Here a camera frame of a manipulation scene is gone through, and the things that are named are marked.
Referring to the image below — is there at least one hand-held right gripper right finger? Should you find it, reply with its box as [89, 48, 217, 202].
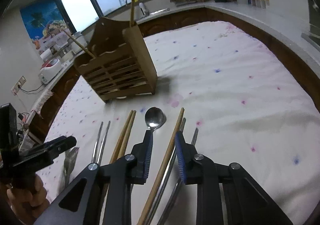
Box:
[175, 132, 293, 225]

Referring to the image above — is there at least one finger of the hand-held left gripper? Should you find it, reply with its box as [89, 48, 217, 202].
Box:
[11, 136, 77, 181]

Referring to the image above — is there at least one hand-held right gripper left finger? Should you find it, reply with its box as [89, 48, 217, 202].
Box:
[32, 131, 153, 225]

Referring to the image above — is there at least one metal chopstick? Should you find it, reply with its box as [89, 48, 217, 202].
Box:
[97, 121, 111, 166]
[146, 117, 187, 225]
[160, 127, 199, 225]
[92, 121, 104, 164]

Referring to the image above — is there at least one wooden chopstick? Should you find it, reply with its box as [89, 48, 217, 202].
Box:
[129, 0, 137, 26]
[137, 107, 185, 225]
[109, 110, 133, 164]
[117, 110, 137, 160]
[62, 30, 96, 59]

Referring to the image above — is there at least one black-headed utensil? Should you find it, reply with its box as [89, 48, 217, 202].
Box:
[145, 106, 167, 132]

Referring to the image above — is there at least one wooden utensil holder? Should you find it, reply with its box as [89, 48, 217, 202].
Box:
[73, 17, 158, 102]

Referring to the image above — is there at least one person's left hand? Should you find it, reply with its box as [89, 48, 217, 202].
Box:
[6, 176, 51, 225]

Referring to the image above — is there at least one small metal spoon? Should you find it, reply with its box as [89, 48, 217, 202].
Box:
[63, 147, 80, 188]

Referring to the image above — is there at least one lace cloth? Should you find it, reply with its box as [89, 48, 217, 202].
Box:
[31, 90, 54, 115]

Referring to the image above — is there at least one white rice cooker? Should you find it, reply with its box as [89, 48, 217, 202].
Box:
[38, 58, 63, 85]

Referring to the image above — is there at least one floral white tablecloth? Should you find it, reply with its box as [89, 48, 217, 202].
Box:
[35, 21, 317, 225]

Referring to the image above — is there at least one steel pot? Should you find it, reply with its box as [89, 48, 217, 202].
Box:
[59, 44, 73, 57]

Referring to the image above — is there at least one white cooking pot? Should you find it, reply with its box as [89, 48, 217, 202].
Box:
[71, 31, 88, 55]

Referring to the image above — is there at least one white spice jar rack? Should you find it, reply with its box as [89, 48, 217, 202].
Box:
[247, 0, 271, 9]

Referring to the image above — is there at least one wall power socket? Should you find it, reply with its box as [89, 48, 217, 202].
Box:
[11, 75, 27, 96]

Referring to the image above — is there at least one black power cable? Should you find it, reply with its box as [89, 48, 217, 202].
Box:
[17, 81, 45, 93]

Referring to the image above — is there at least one blue wall poster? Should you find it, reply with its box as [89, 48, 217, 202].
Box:
[20, 0, 71, 55]

